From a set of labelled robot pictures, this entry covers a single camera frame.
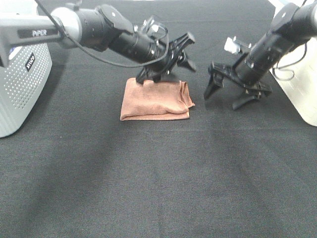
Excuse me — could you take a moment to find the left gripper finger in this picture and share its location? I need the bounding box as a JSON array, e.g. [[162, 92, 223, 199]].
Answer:
[[136, 69, 161, 84], [177, 53, 197, 72]]

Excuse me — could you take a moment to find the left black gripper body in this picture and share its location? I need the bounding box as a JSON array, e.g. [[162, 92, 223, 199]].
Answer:
[[143, 32, 195, 76]]

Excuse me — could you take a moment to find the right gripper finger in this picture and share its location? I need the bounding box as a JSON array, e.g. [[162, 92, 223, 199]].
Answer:
[[204, 73, 223, 100], [232, 94, 258, 110]]

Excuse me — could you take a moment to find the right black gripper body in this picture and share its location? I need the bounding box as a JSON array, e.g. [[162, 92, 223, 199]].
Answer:
[[208, 61, 272, 98]]

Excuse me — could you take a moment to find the brown microfiber towel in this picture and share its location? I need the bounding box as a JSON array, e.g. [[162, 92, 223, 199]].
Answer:
[[120, 78, 195, 121]]

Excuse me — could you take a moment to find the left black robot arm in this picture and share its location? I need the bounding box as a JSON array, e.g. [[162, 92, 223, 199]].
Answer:
[[0, 3, 196, 84]]

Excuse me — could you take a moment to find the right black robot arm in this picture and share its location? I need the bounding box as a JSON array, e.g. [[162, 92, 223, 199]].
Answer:
[[204, 2, 317, 110]]

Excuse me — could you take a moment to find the white storage bin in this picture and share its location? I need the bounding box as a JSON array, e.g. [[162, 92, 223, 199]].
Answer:
[[270, 36, 317, 126]]

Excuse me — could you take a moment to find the grey perforated laundry basket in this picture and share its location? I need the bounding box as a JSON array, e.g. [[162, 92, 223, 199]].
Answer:
[[0, 12, 53, 138]]

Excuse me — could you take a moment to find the black table cover cloth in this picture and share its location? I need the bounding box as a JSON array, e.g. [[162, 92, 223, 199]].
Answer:
[[0, 0, 317, 238]]

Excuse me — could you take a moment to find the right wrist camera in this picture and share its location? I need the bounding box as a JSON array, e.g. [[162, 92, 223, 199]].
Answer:
[[224, 36, 252, 55]]

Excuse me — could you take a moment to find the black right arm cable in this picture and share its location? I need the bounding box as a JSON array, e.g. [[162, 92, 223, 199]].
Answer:
[[272, 0, 310, 81]]

